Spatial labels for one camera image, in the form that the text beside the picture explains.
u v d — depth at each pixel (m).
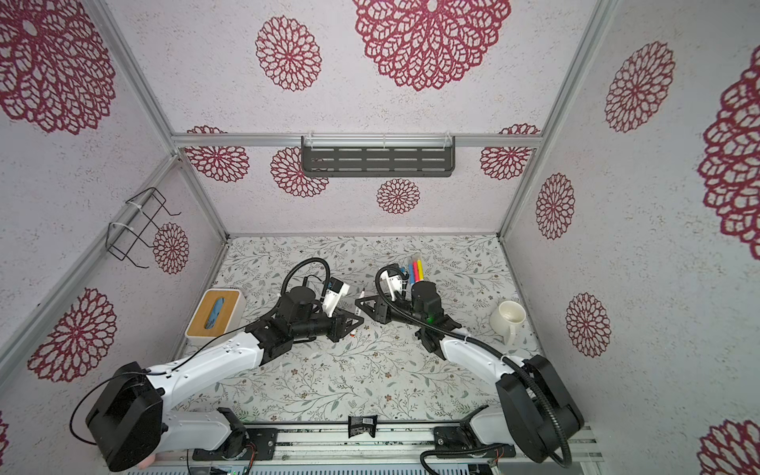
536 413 0.42
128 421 0.41
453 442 0.73
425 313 0.64
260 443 0.76
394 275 0.71
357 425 0.75
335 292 0.70
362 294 0.76
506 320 0.91
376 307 0.71
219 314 0.93
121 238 0.73
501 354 0.48
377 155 0.94
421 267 1.09
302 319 0.64
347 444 0.75
